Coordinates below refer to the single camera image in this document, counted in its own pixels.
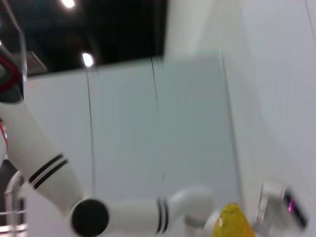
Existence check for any white red black robot torso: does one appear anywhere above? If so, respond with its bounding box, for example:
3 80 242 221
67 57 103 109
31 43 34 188
0 39 27 160

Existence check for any silver metal rail frame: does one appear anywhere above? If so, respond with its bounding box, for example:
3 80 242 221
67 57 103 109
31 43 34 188
0 170 28 237

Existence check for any yellow banana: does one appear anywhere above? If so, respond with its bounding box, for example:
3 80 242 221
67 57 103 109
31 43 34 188
212 202 256 237

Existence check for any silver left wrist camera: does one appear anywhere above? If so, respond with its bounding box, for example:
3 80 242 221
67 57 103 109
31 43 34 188
251 181 310 236

